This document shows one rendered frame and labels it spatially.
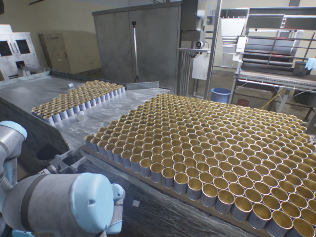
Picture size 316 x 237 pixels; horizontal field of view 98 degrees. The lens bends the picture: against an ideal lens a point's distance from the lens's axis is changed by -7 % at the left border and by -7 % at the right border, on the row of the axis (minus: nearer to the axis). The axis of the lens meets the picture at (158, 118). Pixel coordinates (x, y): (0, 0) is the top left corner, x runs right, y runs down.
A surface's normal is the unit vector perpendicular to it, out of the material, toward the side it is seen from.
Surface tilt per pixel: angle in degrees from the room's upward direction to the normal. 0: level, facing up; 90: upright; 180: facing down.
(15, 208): 42
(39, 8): 90
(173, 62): 90
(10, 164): 111
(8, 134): 58
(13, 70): 90
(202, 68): 90
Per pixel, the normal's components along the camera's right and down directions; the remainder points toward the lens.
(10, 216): -0.22, -0.01
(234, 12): -0.51, 0.43
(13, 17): 0.86, 0.26
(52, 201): 0.04, -0.43
